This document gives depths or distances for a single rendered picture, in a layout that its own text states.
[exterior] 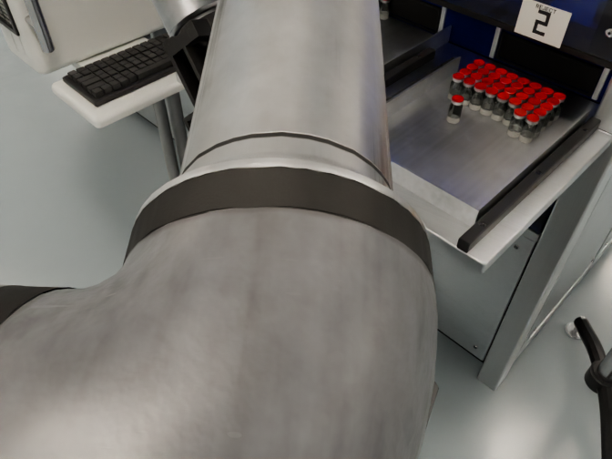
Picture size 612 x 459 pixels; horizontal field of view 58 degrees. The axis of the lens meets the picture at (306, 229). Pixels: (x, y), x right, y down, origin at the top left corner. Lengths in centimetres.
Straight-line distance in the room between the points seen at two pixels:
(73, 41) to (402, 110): 75
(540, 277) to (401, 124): 52
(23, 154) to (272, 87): 244
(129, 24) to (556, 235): 106
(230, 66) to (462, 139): 80
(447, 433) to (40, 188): 172
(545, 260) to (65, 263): 152
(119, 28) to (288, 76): 125
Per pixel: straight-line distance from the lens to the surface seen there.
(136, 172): 234
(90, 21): 139
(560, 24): 105
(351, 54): 20
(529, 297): 138
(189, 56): 47
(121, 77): 126
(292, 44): 20
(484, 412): 168
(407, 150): 93
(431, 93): 108
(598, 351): 174
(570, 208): 119
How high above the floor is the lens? 145
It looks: 46 degrees down
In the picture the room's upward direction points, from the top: straight up
